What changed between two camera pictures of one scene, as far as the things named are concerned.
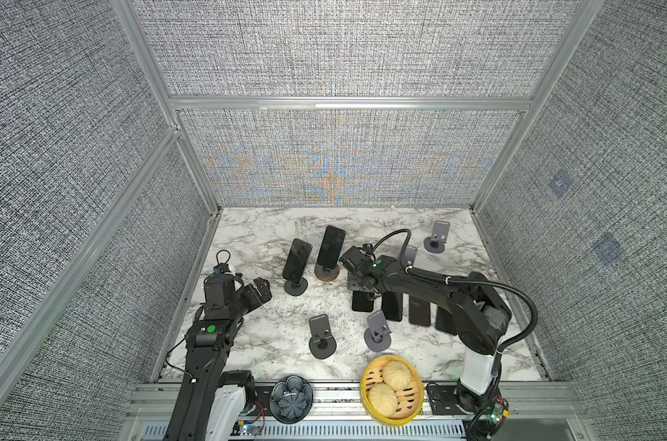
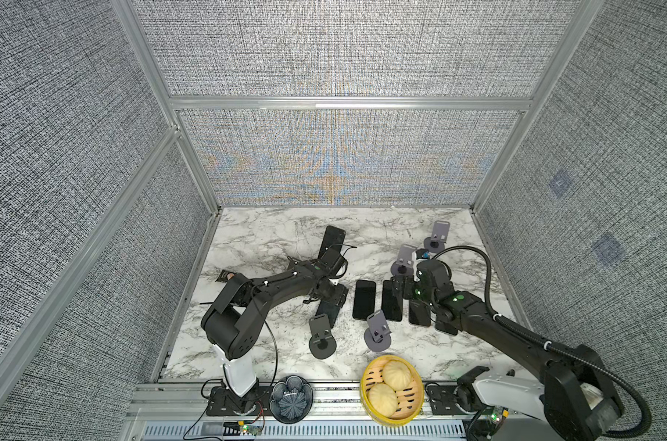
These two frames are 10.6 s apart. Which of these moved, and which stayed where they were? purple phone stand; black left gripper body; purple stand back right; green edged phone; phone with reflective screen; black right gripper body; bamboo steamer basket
Moved: black left gripper body; black right gripper body
Stayed: purple phone stand; purple stand back right; phone with reflective screen; bamboo steamer basket; green edged phone
